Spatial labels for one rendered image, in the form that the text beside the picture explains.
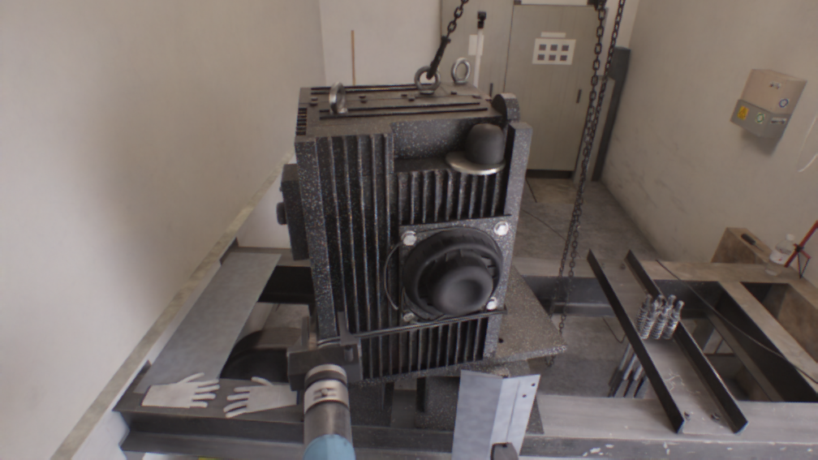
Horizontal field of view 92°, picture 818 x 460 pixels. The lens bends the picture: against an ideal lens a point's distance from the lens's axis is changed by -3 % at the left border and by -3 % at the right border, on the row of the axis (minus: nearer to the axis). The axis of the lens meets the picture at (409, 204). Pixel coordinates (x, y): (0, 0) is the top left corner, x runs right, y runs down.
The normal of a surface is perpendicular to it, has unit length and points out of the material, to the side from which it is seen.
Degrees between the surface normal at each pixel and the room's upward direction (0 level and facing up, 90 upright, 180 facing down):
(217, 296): 0
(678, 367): 0
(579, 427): 0
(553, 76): 90
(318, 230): 90
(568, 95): 90
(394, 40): 90
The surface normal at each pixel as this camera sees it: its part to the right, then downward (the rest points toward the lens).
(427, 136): 0.20, 0.49
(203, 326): 0.01, -0.87
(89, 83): 1.00, 0.04
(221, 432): -0.05, 0.49
